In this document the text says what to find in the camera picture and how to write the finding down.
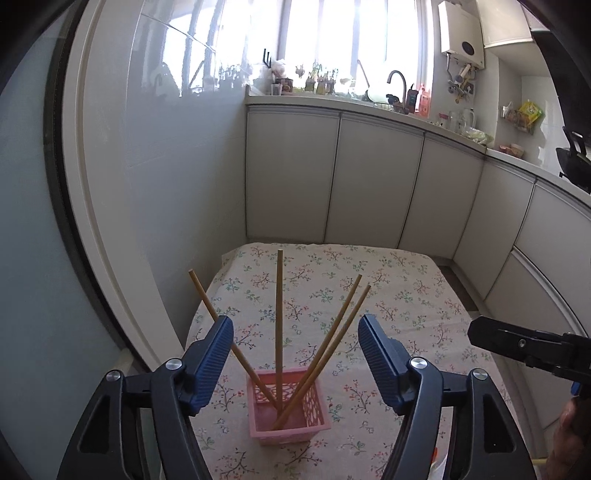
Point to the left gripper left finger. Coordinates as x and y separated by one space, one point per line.
107 441

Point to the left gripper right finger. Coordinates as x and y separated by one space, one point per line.
485 442

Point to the wooden chopstick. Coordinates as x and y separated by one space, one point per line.
318 366
279 331
226 329
340 320

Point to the kitchen faucet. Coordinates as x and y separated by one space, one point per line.
397 90

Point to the right hand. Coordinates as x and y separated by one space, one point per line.
568 446

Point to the white lower cabinets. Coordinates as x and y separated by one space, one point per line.
517 235

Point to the black wok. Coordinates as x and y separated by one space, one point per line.
574 163

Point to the floral tablecloth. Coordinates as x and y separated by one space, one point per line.
285 300

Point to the yellow snack bag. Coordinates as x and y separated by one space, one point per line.
527 115

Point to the black range hood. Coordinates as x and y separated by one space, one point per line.
572 89

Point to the white water heater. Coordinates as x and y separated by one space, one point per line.
461 34

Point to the white upper cabinet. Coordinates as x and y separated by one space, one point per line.
506 22

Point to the window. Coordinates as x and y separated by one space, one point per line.
356 44

